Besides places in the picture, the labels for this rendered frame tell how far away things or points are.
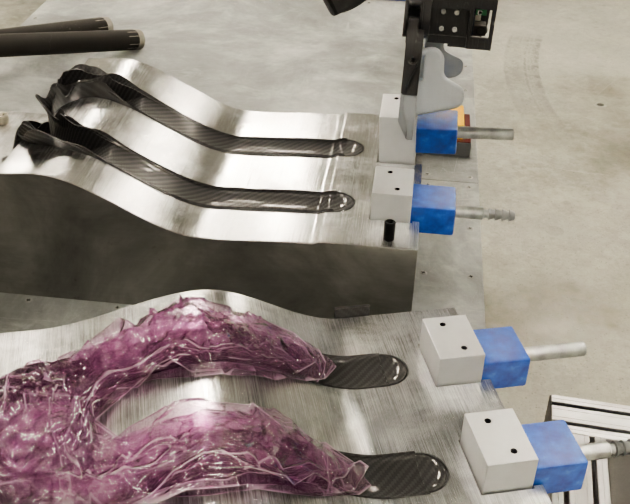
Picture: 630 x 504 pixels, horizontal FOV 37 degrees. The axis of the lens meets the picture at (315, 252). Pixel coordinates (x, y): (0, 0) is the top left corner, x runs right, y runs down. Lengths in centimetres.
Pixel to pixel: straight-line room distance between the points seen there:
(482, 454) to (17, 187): 46
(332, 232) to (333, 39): 69
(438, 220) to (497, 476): 29
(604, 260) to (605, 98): 101
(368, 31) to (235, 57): 23
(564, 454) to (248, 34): 98
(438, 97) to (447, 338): 26
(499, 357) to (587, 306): 158
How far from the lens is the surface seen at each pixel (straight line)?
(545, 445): 69
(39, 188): 86
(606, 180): 287
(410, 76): 88
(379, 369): 75
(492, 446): 66
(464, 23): 89
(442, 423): 71
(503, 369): 75
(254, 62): 140
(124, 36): 142
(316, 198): 89
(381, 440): 69
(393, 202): 85
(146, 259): 87
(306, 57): 142
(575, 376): 211
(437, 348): 73
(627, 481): 162
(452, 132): 93
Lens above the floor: 134
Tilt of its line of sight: 34 degrees down
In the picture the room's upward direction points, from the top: 2 degrees clockwise
